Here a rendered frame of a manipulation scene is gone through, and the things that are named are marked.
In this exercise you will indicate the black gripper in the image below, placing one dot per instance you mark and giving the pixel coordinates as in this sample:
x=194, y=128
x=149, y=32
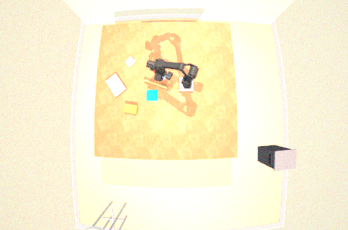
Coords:
x=167, y=75

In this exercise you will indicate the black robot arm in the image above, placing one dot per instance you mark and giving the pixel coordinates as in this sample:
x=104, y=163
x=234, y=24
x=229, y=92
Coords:
x=160, y=65

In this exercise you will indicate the white flat box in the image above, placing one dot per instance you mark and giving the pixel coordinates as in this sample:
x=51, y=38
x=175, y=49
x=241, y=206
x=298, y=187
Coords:
x=115, y=85

